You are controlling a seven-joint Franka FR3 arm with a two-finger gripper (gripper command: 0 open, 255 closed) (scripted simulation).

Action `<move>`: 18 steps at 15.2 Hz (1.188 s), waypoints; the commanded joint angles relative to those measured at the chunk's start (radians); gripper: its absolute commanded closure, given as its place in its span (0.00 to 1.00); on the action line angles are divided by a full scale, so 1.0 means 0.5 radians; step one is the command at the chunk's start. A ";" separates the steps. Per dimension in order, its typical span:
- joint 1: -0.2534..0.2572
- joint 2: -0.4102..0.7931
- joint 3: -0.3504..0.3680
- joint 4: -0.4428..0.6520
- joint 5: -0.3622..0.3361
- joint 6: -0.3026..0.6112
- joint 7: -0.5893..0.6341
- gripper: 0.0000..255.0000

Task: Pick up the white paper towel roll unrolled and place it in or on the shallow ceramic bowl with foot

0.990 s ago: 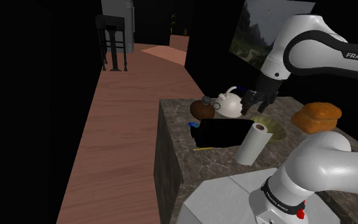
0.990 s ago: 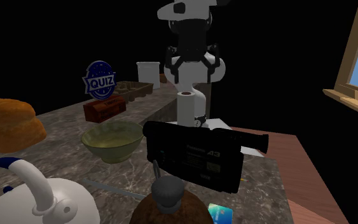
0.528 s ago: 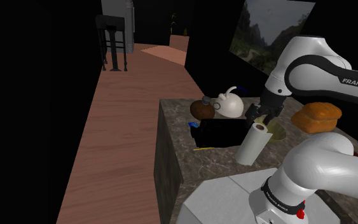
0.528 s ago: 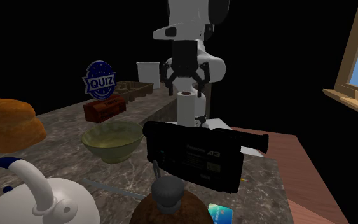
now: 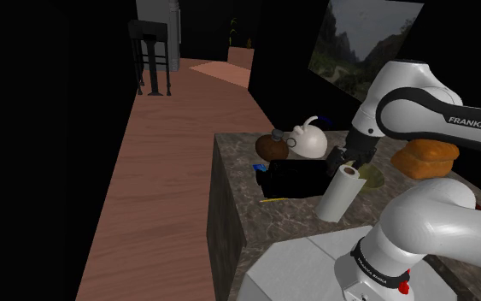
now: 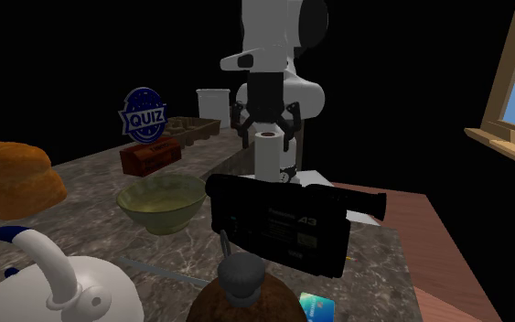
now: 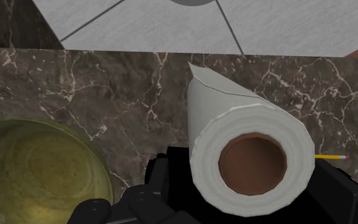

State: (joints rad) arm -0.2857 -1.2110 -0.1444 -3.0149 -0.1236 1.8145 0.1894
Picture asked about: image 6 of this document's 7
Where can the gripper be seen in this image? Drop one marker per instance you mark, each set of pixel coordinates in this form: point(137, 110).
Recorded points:
point(264, 96)

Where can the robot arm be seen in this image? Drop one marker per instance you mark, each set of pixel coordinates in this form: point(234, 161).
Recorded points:
point(304, 96)

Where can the white paper towel roll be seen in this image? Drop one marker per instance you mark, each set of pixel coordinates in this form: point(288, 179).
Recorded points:
point(267, 156)

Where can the white container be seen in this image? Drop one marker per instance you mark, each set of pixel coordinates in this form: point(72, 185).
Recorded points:
point(213, 107)

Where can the brown cardboard egg tray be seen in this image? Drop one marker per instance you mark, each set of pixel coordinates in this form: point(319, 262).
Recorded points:
point(192, 128)

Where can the red-brown box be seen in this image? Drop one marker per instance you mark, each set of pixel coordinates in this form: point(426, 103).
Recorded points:
point(150, 158)

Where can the blue round sign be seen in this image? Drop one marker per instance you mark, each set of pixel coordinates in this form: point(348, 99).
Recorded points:
point(143, 117)

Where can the green bowl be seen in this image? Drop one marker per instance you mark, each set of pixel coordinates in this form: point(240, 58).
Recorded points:
point(161, 203)

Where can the brown round pot grey knob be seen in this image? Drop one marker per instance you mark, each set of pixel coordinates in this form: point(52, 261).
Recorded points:
point(239, 303)

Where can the blue card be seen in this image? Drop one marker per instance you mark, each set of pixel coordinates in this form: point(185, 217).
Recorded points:
point(317, 307)

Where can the brown wooden table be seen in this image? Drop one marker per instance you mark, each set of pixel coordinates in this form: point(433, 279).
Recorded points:
point(435, 249)

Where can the wooden framed window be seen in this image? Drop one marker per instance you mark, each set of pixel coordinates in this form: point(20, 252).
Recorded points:
point(504, 107)

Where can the orange-brown bread loaf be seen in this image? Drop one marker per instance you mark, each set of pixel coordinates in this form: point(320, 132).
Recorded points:
point(11, 180)

